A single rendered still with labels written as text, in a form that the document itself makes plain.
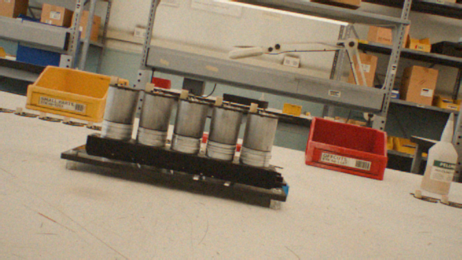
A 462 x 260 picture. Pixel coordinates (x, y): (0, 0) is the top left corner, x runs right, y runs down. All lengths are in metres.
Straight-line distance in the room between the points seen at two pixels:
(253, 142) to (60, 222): 0.18
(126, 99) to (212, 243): 0.17
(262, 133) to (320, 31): 4.44
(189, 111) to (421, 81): 4.19
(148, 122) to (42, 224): 0.16
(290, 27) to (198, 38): 0.90
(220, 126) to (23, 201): 0.16
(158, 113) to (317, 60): 4.42
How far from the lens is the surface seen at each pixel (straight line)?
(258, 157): 0.37
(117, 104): 0.38
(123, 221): 0.25
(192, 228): 0.26
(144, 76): 2.70
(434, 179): 0.64
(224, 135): 0.37
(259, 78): 2.60
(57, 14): 4.74
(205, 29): 4.80
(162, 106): 0.38
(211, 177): 0.35
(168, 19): 4.87
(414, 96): 4.50
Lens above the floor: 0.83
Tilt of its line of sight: 5 degrees down
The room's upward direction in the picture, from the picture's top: 11 degrees clockwise
